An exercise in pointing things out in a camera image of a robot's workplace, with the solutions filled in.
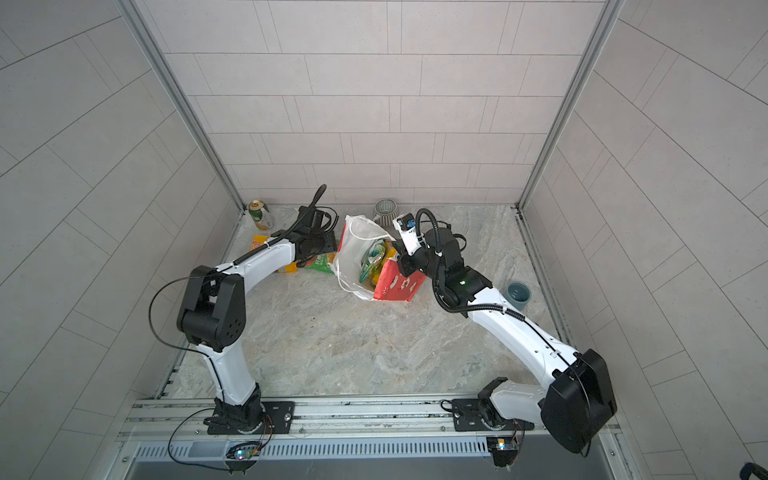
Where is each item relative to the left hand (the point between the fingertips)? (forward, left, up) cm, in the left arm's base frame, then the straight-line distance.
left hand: (336, 235), depth 96 cm
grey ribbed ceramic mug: (+13, -16, -2) cm, 20 cm away
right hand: (-15, -19, +16) cm, 29 cm away
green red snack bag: (-7, +5, -6) cm, 10 cm away
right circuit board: (-56, -45, -8) cm, 72 cm away
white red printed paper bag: (-23, -18, +10) cm, 31 cm away
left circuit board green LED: (-56, +13, -4) cm, 58 cm away
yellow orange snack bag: (+5, +30, -10) cm, 32 cm away
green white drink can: (+9, +29, 0) cm, 30 cm away
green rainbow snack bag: (-12, -13, +5) cm, 18 cm away
